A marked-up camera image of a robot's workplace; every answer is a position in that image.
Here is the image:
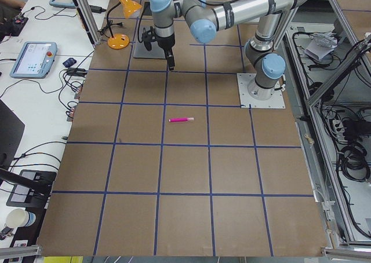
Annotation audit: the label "orange desk lamp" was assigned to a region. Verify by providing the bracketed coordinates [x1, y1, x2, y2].
[106, 0, 143, 50]

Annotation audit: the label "black flat box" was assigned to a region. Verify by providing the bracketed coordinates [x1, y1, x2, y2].
[5, 169, 57, 208]

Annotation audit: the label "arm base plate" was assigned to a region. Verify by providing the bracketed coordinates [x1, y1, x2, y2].
[237, 73, 286, 109]

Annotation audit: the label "aluminium frame post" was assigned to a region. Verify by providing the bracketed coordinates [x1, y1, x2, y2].
[72, 0, 101, 46]

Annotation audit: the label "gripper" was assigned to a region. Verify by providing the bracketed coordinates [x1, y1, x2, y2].
[156, 34, 175, 71]

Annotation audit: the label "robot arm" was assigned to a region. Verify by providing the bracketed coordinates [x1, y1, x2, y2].
[150, 0, 307, 100]

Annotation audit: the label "small blue device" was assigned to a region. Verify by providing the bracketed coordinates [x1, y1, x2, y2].
[63, 57, 77, 68]

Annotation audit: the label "black power adapter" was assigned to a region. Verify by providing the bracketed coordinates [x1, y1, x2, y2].
[89, 5, 106, 13]

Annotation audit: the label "white paper cup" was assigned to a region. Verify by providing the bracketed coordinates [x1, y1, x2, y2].
[5, 208, 37, 228]

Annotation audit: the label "black mousepad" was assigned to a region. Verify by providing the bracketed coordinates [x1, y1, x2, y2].
[143, 2, 152, 16]

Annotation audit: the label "coiled black cables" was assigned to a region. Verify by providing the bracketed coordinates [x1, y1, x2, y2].
[337, 143, 370, 182]

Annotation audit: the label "grey closed laptop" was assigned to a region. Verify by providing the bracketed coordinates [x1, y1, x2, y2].
[133, 26, 165, 60]

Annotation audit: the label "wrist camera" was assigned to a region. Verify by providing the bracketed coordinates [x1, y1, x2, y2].
[141, 26, 157, 51]

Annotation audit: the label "left teach pendant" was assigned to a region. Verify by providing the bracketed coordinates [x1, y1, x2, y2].
[10, 42, 58, 79]

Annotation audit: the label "pink marker pen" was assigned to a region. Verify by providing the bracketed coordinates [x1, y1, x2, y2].
[169, 117, 194, 123]

